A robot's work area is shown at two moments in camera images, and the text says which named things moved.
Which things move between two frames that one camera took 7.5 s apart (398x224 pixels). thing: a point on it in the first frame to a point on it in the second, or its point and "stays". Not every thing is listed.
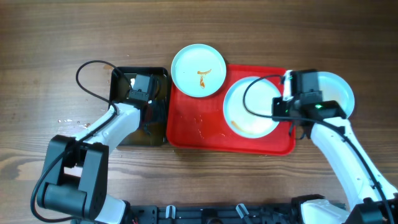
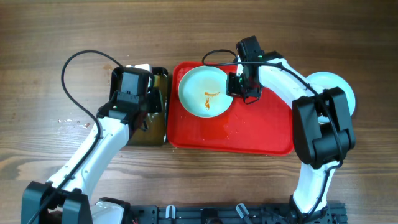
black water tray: x=153 y=129 stays
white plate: x=198 y=70 to x=203 y=91
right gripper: x=278 y=114 to x=232 y=89
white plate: x=335 y=88 stays
